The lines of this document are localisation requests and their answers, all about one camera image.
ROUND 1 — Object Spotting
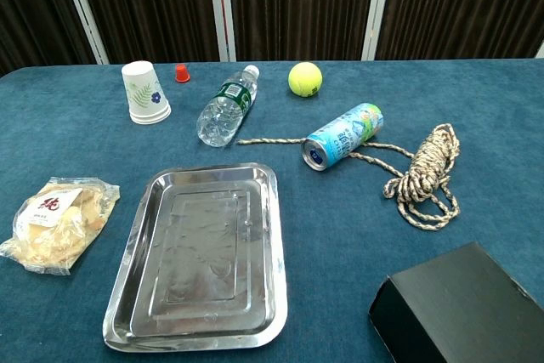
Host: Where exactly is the silver metal tray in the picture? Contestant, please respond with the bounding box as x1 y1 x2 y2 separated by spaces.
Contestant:
102 162 289 354

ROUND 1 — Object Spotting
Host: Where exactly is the bagged pastry snack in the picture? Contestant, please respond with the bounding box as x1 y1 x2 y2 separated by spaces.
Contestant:
0 176 122 276

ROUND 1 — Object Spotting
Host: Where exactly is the clear plastic water bottle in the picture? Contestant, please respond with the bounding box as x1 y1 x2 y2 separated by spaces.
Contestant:
195 64 261 148

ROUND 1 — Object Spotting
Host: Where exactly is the light blue drink can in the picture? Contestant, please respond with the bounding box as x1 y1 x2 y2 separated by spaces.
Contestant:
300 102 385 173

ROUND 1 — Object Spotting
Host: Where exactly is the yellow-green tennis ball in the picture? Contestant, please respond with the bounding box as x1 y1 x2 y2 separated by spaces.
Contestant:
287 61 323 97

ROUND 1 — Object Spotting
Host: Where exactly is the blue table cloth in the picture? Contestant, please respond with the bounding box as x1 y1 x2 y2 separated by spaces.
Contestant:
0 58 544 363

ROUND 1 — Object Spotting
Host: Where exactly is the white floral paper cup stack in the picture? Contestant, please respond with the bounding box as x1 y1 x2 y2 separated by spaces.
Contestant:
121 60 172 126

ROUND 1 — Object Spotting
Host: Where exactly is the dark brown curtain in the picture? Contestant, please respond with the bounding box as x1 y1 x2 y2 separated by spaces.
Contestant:
0 0 544 77

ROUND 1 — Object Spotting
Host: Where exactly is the black cardboard box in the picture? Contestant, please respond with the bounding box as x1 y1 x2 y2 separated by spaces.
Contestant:
367 241 544 363

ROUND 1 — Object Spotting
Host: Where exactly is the beige braided rope bundle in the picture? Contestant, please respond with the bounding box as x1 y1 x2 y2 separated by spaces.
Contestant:
235 122 462 232

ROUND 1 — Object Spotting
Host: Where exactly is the white vertical frame post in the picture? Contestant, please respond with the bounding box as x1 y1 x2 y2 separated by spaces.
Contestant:
56 0 111 65
360 0 394 62
207 0 237 63

